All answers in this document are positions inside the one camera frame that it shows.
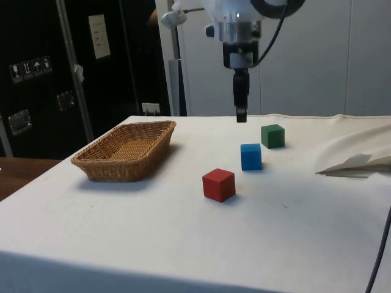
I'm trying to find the white socket box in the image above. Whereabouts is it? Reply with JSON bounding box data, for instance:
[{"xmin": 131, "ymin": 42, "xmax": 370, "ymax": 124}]
[{"xmin": 141, "ymin": 103, "xmax": 161, "ymax": 115}]

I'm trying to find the black cable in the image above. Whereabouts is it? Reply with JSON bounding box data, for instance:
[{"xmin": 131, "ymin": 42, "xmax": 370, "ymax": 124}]
[
  {"xmin": 250, "ymin": 0, "xmax": 291, "ymax": 68},
  {"xmin": 365, "ymin": 206, "xmax": 391, "ymax": 293}
]

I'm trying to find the red cube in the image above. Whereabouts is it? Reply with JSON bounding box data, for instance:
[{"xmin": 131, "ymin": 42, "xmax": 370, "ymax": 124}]
[{"xmin": 202, "ymin": 168, "xmax": 236, "ymax": 203}]

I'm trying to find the pale device on pole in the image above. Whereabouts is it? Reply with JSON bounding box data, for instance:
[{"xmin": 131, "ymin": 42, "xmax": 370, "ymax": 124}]
[{"xmin": 161, "ymin": 8, "xmax": 188, "ymax": 29}]

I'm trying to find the grey metal pole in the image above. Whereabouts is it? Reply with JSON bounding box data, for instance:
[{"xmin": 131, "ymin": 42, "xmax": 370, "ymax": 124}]
[{"xmin": 168, "ymin": 26, "xmax": 185, "ymax": 117}]

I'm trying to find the green cube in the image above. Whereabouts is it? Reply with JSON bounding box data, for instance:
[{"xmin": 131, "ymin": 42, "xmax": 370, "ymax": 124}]
[{"xmin": 260, "ymin": 123, "xmax": 286, "ymax": 150}]

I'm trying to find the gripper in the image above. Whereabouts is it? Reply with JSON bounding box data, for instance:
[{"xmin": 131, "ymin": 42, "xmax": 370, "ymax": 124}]
[{"xmin": 222, "ymin": 41, "xmax": 259, "ymax": 124}]

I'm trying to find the blue cube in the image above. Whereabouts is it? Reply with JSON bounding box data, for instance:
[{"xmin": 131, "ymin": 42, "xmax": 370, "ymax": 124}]
[{"xmin": 239, "ymin": 143, "xmax": 263, "ymax": 172}]

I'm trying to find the black cabinet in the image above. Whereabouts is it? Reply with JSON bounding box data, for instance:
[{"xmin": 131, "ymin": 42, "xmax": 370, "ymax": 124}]
[{"xmin": 0, "ymin": 0, "xmax": 172, "ymax": 158}]

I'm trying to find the pale locker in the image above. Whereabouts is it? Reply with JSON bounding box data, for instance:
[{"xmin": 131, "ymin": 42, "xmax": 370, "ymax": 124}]
[
  {"xmin": 347, "ymin": 0, "xmax": 391, "ymax": 117},
  {"xmin": 155, "ymin": 0, "xmax": 262, "ymax": 117}
]

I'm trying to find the wicker basket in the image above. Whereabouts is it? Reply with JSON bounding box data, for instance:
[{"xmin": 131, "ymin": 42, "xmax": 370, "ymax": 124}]
[{"xmin": 70, "ymin": 120, "xmax": 178, "ymax": 183}]

